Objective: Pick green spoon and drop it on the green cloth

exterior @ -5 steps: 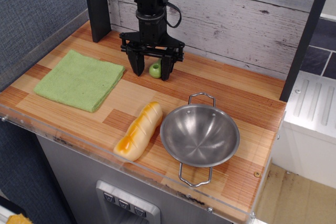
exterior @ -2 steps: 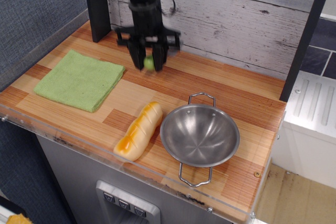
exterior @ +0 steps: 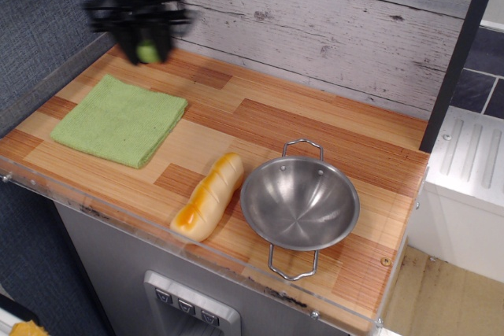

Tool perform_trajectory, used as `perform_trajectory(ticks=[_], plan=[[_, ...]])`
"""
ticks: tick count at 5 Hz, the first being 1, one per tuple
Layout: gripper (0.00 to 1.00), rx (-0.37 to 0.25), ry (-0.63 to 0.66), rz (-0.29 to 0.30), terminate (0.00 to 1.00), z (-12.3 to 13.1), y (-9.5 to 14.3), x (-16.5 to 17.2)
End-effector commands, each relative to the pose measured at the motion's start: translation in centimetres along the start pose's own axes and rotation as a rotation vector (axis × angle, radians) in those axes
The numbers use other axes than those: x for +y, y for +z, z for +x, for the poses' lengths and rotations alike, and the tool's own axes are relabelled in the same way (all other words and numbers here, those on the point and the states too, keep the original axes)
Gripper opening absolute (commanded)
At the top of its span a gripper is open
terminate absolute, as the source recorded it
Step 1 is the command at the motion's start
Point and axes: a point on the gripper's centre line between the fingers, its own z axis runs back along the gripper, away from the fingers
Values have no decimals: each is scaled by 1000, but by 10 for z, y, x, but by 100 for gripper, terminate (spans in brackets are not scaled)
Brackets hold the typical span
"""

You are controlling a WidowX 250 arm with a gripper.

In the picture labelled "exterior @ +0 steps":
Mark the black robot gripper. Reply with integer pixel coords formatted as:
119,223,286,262
83,0,194,65

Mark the green handled grey spatula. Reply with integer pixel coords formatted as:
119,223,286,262
136,39,161,64

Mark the green folded cloth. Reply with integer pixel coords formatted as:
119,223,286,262
50,75,188,168

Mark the toy bread baguette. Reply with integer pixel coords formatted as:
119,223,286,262
170,153,244,242

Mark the grey dispenser button panel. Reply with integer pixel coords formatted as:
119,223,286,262
143,270,242,335

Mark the yellow object bottom corner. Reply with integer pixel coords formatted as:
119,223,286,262
9,321,49,336

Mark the white ridged side unit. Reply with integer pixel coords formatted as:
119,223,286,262
407,107,503,282

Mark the steel two-handled bowl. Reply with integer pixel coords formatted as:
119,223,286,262
240,141,361,282

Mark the dark right vertical post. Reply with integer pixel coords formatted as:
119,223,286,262
419,0,489,153

